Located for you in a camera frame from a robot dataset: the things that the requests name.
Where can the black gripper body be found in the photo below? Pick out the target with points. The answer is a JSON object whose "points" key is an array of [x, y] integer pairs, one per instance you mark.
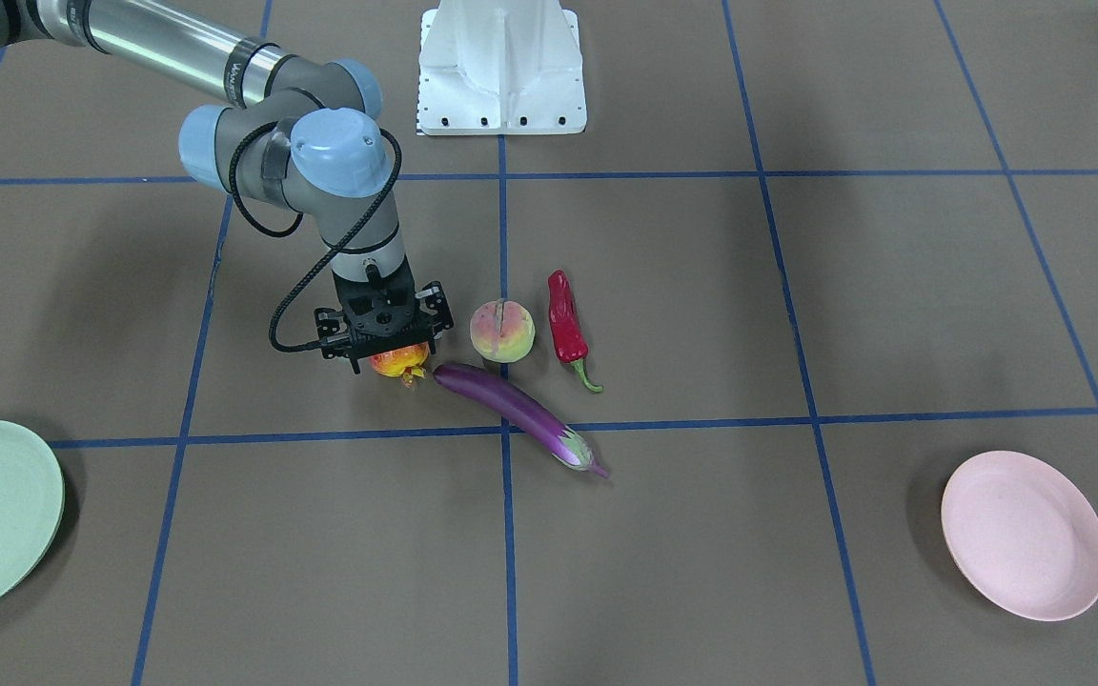
{"points": [[436, 321]]}

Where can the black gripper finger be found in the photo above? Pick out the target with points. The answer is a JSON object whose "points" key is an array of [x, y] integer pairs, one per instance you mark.
{"points": [[433, 316], [336, 338]]}

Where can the red pomegranate toy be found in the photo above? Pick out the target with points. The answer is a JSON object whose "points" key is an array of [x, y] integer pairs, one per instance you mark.
{"points": [[408, 364]]}

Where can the peach toy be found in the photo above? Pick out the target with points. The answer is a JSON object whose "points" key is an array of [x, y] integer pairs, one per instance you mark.
{"points": [[502, 331]]}

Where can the red chili pepper toy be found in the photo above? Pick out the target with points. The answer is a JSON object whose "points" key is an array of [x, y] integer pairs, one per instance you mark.
{"points": [[569, 344]]}

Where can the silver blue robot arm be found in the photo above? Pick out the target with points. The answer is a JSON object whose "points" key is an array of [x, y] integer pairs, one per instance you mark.
{"points": [[288, 141]]}

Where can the purple eggplant toy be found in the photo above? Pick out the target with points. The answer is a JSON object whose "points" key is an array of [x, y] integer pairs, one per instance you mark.
{"points": [[495, 393]]}

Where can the pink plate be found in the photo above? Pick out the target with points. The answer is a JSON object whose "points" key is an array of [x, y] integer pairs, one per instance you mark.
{"points": [[1023, 535]]}

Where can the white pedestal column base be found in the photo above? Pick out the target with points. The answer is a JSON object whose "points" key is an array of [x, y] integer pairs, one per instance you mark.
{"points": [[491, 68]]}

